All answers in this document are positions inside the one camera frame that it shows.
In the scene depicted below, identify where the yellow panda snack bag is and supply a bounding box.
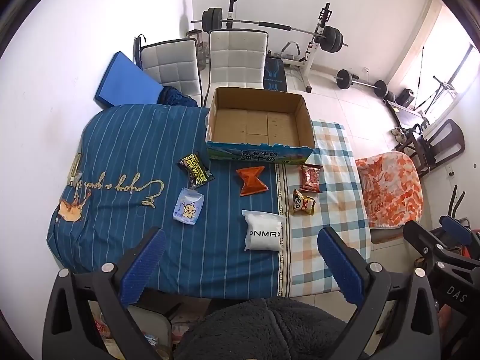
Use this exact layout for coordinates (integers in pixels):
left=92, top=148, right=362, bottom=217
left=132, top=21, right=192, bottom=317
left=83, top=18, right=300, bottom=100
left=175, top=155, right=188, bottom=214
left=293, top=189, right=316, bottom=215

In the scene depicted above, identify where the white ONMAX soft pack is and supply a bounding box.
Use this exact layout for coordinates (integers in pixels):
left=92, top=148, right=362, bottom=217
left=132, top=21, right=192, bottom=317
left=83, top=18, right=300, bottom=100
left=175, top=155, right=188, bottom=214
left=242, top=210, right=287, bottom=252

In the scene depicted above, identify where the light blue cartoon pouch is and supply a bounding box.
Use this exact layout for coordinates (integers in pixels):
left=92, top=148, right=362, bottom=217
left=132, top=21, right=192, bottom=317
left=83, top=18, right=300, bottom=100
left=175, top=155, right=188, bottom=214
left=172, top=188, right=204, bottom=225

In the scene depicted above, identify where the red floral snack bag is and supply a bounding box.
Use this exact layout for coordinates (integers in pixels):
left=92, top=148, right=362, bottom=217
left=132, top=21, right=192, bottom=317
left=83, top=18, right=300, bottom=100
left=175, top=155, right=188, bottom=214
left=299, top=164, right=322, bottom=194

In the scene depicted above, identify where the black shoe shine wipes pack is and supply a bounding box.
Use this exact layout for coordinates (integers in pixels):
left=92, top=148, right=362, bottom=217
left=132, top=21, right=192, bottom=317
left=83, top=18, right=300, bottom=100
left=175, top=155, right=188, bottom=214
left=178, top=153, right=215, bottom=189

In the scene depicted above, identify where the orange snack bag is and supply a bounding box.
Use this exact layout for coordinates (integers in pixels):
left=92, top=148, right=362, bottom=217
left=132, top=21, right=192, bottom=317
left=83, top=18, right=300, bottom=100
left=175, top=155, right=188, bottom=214
left=236, top=166, right=269, bottom=197

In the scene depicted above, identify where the orange white floral cloth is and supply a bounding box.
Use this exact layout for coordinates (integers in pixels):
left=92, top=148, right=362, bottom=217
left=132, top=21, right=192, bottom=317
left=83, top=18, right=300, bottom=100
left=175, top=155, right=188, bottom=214
left=355, top=151, right=424, bottom=229

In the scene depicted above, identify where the dark wooden chair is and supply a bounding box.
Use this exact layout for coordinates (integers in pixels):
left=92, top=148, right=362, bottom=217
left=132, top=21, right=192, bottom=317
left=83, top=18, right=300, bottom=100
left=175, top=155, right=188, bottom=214
left=394, top=119, right=465, bottom=178

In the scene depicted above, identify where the black fleece garment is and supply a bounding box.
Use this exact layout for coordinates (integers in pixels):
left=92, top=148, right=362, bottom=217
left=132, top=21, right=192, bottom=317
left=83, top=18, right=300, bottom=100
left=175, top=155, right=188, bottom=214
left=174, top=297, right=347, bottom=359

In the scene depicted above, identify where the blue striped bed sheet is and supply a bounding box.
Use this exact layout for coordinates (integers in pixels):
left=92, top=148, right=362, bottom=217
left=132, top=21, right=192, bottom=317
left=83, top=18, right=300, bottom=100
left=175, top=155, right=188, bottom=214
left=45, top=103, right=373, bottom=302

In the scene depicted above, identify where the small black speaker box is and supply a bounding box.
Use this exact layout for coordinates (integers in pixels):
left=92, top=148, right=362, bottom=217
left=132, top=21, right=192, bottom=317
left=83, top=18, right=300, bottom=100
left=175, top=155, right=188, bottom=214
left=396, top=88, right=415, bottom=107

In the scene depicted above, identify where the open cardboard box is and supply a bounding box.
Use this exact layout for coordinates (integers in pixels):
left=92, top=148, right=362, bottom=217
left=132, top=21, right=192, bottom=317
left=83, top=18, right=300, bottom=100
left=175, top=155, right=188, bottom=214
left=205, top=87, right=316, bottom=164

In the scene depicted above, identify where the short barbell on floor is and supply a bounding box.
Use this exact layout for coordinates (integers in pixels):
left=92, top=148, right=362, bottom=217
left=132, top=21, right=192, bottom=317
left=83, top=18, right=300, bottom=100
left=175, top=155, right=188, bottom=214
left=334, top=69, right=388, bottom=98

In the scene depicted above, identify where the blue foam mat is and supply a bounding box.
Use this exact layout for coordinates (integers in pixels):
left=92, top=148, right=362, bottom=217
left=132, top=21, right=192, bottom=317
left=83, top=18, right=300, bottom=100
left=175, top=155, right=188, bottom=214
left=94, top=51, right=164, bottom=107

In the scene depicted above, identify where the black blue bench pad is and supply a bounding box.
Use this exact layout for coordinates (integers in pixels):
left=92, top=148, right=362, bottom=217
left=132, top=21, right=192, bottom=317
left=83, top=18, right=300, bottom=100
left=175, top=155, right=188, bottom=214
left=264, top=56, right=287, bottom=92

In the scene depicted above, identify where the left white quilted chair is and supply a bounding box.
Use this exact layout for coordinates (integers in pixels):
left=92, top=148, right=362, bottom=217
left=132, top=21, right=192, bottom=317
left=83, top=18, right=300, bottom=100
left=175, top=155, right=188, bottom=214
left=139, top=38, right=203, bottom=106

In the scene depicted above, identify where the white quilted chair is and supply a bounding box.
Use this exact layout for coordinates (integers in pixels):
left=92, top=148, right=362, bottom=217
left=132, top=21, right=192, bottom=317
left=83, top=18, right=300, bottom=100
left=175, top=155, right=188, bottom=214
left=203, top=28, right=269, bottom=107
left=139, top=38, right=203, bottom=106

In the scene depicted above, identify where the long barbell with plates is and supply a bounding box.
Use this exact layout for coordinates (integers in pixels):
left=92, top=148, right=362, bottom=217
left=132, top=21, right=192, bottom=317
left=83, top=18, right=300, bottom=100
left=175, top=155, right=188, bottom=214
left=191, top=3, right=348, bottom=54

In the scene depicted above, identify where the white weight bench rack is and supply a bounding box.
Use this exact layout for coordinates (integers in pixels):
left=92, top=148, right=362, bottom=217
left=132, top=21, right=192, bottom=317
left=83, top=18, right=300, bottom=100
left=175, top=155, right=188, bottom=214
left=222, top=0, right=332, bottom=94

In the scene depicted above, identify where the right white quilted chair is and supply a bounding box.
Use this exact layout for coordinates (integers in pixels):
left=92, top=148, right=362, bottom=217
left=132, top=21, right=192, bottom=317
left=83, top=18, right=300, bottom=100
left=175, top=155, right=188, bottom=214
left=203, top=28, right=269, bottom=107

